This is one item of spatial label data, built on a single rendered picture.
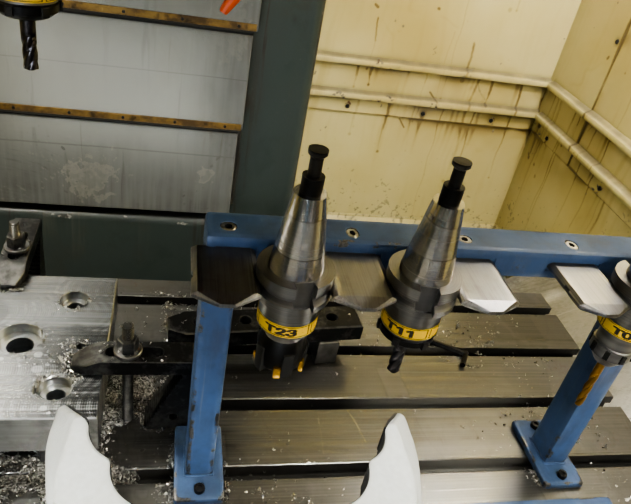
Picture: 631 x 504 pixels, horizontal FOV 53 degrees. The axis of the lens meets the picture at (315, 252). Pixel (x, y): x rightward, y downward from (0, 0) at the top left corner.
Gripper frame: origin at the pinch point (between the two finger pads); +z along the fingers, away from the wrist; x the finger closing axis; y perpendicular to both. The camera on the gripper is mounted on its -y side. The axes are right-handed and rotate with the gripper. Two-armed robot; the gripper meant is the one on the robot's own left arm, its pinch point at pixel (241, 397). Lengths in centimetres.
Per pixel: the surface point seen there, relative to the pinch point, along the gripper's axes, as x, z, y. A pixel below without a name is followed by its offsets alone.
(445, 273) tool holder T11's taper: 17.4, 19.1, 6.1
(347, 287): 9.8, 19.5, 8.4
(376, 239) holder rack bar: 13.2, 25.2, 7.3
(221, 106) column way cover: 1, 79, 19
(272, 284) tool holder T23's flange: 3.6, 18.1, 7.6
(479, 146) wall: 68, 122, 39
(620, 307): 34.4, 19.1, 8.5
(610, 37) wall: 80, 107, 5
